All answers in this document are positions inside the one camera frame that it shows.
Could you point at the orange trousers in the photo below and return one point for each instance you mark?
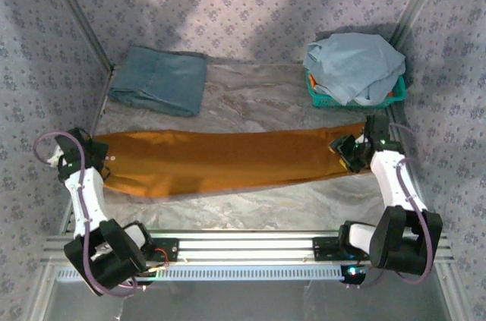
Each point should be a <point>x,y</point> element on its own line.
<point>212,158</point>

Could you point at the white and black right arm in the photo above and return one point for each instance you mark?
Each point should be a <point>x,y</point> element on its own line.
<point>391,180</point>

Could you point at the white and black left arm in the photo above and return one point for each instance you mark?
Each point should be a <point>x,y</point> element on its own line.
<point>89,196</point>

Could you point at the crumpled light blue trousers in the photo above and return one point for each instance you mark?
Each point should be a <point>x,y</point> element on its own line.
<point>353,63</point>

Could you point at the green plastic basket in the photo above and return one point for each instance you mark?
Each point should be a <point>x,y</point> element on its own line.
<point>330,101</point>

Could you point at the orange cloth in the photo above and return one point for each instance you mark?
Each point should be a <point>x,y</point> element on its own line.
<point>312,81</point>

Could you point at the folded blue denim jeans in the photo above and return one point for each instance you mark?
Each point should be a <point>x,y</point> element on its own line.
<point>159,78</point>

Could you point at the black controller board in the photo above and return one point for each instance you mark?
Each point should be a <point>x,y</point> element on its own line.
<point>353,273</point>
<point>146,274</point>

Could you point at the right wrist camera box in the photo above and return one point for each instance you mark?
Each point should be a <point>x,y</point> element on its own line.
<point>363,141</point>

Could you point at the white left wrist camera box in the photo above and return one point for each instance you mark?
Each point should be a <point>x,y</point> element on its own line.
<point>55,156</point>

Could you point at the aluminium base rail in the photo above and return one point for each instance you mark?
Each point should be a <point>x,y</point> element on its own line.
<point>247,245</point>

